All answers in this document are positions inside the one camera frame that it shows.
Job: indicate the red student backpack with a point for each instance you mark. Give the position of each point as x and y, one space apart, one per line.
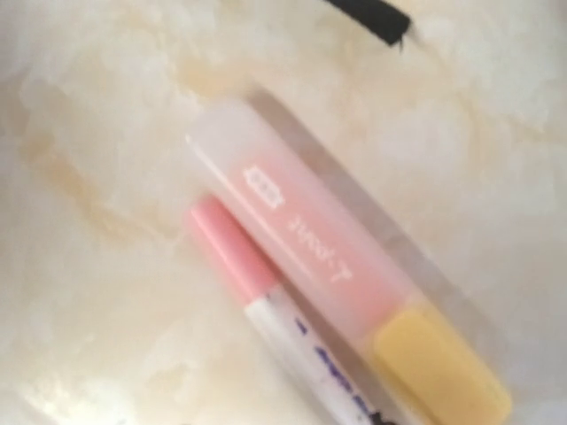
387 22

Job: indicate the pink capped white pen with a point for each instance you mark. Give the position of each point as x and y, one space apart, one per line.
280 322

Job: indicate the beige highlighter pen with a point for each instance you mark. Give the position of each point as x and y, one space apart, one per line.
427 367

